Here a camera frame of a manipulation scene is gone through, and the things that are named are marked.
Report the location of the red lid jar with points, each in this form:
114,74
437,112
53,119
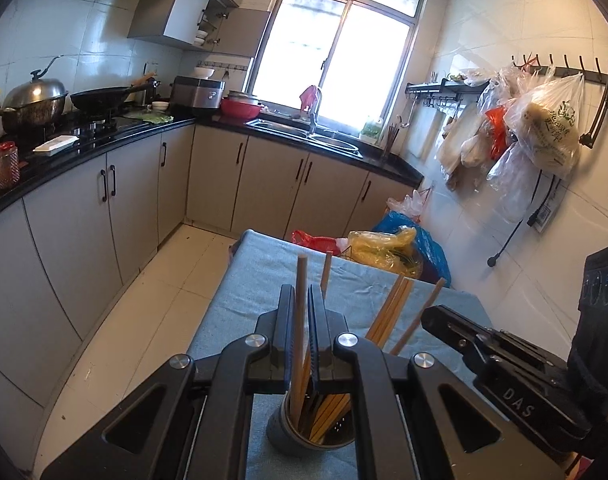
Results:
6,167

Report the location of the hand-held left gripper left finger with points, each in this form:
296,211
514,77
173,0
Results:
286,340

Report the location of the black wall shelf rack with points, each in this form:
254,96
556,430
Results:
444,89

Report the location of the yellow plastic bag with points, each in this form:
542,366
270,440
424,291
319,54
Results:
384,247

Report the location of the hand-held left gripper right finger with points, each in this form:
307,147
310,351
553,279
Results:
316,345

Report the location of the beige base cabinets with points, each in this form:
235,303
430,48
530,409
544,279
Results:
84,220

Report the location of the black wok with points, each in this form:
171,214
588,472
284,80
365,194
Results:
104,99

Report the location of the beige wall cabinets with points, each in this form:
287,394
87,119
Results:
184,15

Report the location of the bunch of wooden chopsticks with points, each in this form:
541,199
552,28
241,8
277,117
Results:
419,315

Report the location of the dark grey utensil holder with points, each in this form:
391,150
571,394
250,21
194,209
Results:
284,435

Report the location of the light blue table cloth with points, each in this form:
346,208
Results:
264,285

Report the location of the steel pot with lid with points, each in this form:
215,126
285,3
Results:
34,105

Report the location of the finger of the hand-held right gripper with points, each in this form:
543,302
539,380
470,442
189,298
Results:
454,327

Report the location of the blue plastic bag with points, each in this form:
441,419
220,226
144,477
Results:
429,250

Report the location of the steel sink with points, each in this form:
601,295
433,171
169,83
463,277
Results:
304,135

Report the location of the red basin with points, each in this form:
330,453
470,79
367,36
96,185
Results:
240,108

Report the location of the red hanging plastic bag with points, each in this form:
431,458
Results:
496,132

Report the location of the sink faucet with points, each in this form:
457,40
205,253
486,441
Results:
314,115

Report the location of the black kitchen countertop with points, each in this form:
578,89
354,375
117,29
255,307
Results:
109,132

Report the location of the black wall hook rail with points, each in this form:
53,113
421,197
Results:
559,71

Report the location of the white tray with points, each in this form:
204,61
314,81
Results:
54,145

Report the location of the white hanging plastic bag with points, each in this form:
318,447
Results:
549,127

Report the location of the clear hanging plastic bags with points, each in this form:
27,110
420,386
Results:
466,145

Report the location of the black curved tool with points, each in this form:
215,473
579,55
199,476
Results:
601,105

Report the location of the silver rice cooker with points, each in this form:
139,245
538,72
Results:
196,94

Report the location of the kitchen window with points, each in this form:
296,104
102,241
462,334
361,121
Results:
334,50

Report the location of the pink rubber glove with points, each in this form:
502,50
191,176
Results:
309,96

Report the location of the white bowl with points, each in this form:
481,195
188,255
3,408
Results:
204,73

